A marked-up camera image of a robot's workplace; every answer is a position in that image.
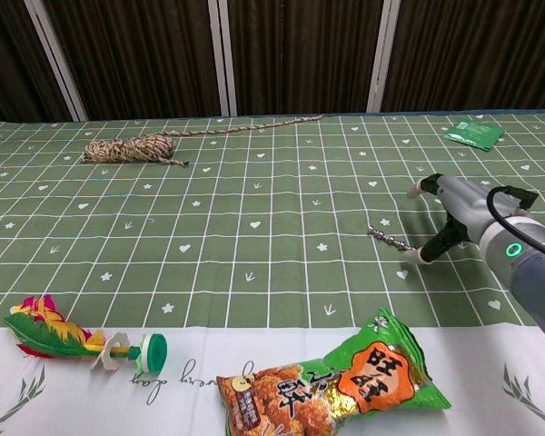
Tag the dark slatted partition panel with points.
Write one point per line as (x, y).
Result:
(300, 54)
(472, 54)
(136, 54)
(4, 59)

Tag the white partition frame post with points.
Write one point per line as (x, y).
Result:
(218, 68)
(379, 68)
(54, 68)

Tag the green foil sachet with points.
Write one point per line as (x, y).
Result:
(474, 132)

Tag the green orange snack bag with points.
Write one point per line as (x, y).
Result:
(368, 377)

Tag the colourful feather shuttlecock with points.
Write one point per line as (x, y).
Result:
(50, 338)

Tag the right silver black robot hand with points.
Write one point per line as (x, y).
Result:
(465, 204)

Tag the green grid tablecloth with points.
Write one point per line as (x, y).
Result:
(272, 227)

